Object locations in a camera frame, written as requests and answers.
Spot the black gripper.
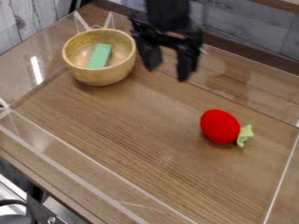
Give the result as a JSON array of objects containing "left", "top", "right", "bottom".
[{"left": 128, "top": 0, "right": 204, "bottom": 81}]

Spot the green rectangular stick block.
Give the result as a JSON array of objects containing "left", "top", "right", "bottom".
[{"left": 88, "top": 43, "right": 112, "bottom": 68}]

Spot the light wooden bowl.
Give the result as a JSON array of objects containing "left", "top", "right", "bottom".
[{"left": 61, "top": 28, "right": 136, "bottom": 86}]

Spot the red plush strawberry toy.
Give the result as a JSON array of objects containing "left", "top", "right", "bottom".
[{"left": 200, "top": 109, "right": 255, "bottom": 148}]

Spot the clear acrylic tray wall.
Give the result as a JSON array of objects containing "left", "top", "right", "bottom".
[{"left": 0, "top": 5, "right": 299, "bottom": 224}]

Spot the black metal bracket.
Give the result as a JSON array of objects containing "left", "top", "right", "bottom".
[{"left": 27, "top": 195, "right": 68, "bottom": 224}]

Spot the black cable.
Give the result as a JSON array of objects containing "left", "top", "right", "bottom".
[{"left": 0, "top": 199, "right": 29, "bottom": 210}]

